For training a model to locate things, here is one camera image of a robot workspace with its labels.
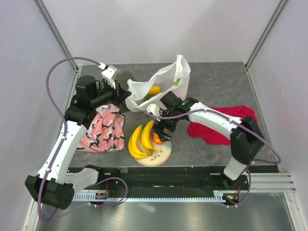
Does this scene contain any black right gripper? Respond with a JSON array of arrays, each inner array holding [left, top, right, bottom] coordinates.
[[152, 107, 179, 142]]

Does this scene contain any orange fake persimmon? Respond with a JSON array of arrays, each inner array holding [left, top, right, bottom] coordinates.
[[152, 132, 166, 145]]

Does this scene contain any yellow fake banana bunch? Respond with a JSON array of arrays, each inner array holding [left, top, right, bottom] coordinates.
[[128, 120, 156, 160]]

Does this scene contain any yellow fake mango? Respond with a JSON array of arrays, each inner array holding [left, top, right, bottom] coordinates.
[[147, 85, 161, 95]]

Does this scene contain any white plastic bag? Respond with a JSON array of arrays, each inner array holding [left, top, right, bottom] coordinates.
[[125, 54, 191, 112]]

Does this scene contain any green fake lime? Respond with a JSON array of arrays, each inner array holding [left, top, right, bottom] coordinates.
[[144, 95, 155, 101]]

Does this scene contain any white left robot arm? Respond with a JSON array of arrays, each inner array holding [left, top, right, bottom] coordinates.
[[25, 76, 131, 210]]

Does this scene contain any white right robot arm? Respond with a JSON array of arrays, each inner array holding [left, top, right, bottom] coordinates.
[[146, 91, 264, 190]]

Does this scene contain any olive green cloth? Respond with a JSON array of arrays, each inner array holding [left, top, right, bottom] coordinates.
[[116, 71, 133, 113]]

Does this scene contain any light blue ceramic plate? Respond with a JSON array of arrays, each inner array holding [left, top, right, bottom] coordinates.
[[135, 134, 172, 167]]

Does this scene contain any magenta red cloth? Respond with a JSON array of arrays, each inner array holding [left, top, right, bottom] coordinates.
[[187, 105, 257, 145]]

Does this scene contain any pink patterned cloth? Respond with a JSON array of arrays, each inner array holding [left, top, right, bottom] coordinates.
[[76, 104, 125, 153]]

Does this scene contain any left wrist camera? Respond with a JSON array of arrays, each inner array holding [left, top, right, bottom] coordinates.
[[98, 63, 119, 89]]

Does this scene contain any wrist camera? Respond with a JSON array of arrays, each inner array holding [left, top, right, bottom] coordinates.
[[98, 63, 119, 89], [145, 104, 161, 118]]

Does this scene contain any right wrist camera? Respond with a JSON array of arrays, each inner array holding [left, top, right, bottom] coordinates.
[[145, 104, 161, 118]]

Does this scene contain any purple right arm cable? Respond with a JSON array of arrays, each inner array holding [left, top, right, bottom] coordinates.
[[144, 109, 282, 208]]

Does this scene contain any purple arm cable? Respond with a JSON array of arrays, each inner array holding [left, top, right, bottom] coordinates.
[[38, 56, 128, 223], [144, 109, 282, 208]]

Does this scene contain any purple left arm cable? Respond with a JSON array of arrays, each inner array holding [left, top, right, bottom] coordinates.
[[38, 56, 128, 223]]

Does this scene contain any grey cable duct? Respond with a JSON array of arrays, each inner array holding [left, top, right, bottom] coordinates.
[[73, 191, 226, 203]]

